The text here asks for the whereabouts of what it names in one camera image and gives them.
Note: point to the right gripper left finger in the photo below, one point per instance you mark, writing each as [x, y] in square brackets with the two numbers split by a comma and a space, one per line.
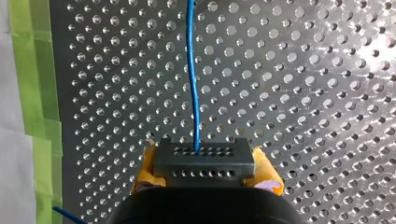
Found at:
[145, 174]

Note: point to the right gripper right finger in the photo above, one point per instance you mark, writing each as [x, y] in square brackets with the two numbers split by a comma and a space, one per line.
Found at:
[264, 174]

